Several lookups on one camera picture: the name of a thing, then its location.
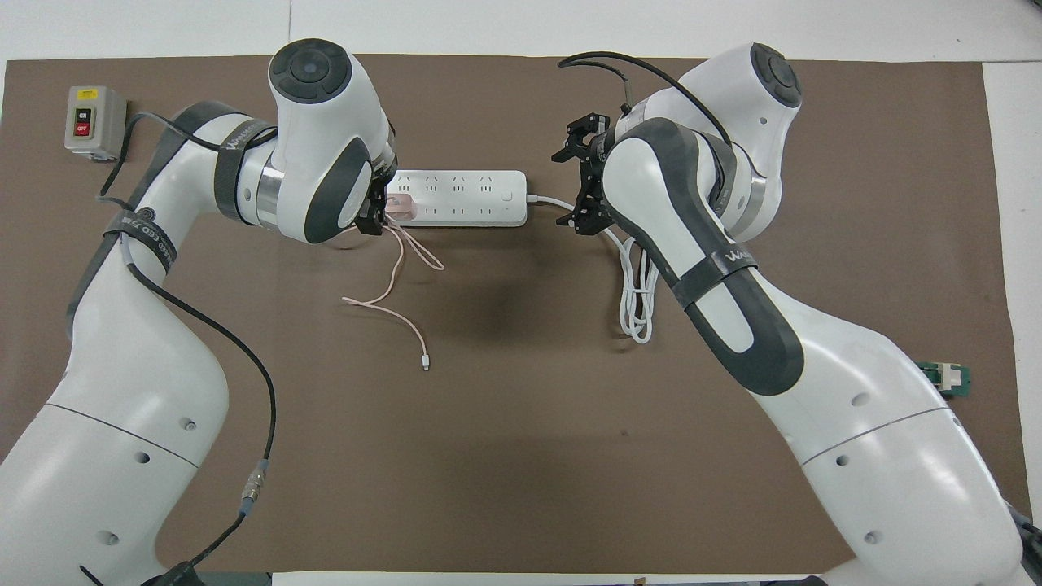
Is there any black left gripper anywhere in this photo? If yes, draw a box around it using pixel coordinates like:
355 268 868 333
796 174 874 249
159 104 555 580
356 158 399 238

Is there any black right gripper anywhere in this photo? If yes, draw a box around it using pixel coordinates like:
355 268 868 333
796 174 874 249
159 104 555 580
552 114 620 238

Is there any pink charging cable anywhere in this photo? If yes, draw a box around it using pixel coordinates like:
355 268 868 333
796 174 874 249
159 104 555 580
342 224 447 373

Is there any brown table mat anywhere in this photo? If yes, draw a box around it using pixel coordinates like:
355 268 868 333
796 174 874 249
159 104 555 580
0 55 1031 575

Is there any white power strip with cord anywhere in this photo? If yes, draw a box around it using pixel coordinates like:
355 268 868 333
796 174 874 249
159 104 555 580
384 169 660 344

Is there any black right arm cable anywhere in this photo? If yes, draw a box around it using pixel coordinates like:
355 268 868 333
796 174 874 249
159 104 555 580
558 51 733 147

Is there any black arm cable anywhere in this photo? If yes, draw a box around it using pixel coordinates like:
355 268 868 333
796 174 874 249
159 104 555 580
81 110 278 586
558 51 733 147

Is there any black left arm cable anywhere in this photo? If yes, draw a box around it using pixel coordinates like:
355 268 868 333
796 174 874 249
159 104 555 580
81 110 278 586

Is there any grey on-off switch box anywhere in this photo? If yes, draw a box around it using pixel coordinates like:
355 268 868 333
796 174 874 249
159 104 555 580
64 85 128 160

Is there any green knife switch yellow base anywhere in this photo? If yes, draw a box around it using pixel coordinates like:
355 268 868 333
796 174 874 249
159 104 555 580
916 361 971 401

